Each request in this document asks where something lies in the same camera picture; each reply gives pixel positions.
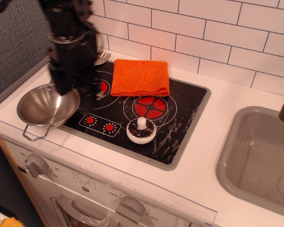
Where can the orange rag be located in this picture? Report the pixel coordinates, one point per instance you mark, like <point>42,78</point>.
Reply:
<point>140,78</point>

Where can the fork with blue handle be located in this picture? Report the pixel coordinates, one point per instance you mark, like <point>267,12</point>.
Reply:
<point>102,58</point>

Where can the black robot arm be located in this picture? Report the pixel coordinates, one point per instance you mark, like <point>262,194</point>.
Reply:
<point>68,20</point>

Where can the grey oven door handle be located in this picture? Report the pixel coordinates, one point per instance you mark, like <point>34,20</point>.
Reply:
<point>80,213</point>

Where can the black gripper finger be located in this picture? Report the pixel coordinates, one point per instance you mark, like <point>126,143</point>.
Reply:
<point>93,90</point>
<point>61,81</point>

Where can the black toy stove top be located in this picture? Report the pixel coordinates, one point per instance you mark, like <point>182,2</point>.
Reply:
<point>104,122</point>

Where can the silver pan with wire handles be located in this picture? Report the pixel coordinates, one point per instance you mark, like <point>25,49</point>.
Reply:
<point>43,106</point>

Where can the grey timer knob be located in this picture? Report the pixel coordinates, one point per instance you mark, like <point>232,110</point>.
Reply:
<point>36,165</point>

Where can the orange and black cloth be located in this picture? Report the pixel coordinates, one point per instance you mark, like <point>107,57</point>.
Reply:
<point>11,222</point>

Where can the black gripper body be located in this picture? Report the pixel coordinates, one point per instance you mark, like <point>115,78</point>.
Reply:
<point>76,60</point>

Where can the white toy oven front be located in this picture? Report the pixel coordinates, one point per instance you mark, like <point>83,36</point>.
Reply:
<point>59,180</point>

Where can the white toy mushroom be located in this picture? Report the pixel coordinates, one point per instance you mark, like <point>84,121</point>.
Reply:
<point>141,130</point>

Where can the grey sink basin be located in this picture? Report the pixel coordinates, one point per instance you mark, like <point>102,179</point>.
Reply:
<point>251,165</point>

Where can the grey oven knob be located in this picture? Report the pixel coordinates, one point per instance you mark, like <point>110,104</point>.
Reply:
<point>130,209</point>

